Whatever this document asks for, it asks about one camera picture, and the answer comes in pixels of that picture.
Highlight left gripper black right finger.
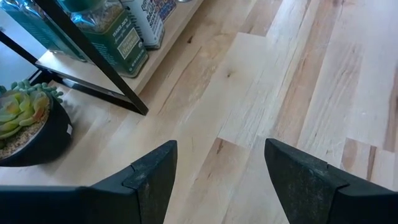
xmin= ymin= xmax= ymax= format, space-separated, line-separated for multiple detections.
xmin=264 ymin=138 xmax=398 ymax=224

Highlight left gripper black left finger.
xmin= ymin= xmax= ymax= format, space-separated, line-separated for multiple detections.
xmin=0 ymin=139 xmax=178 ymax=224

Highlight green lid spice jar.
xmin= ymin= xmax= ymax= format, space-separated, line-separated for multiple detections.
xmin=0 ymin=0 xmax=87 ymax=62
xmin=57 ymin=0 xmax=149 ymax=78

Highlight white lid spice jar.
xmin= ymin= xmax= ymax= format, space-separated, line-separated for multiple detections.
xmin=119 ymin=0 xmax=165 ymax=50

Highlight succulent plant in black pot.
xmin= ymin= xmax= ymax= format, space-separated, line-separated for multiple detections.
xmin=0 ymin=79 xmax=74 ymax=168

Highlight wooden shelf with black frame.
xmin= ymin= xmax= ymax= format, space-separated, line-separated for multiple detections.
xmin=0 ymin=0 xmax=205 ymax=116

